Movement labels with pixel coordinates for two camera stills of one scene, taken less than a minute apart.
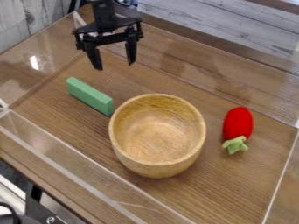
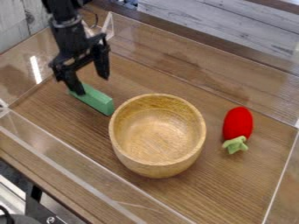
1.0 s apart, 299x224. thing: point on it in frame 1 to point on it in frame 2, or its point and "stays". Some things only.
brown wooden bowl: [157, 133] stays
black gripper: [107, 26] to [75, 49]
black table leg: [37, 193] stays
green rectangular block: [90, 95] stays
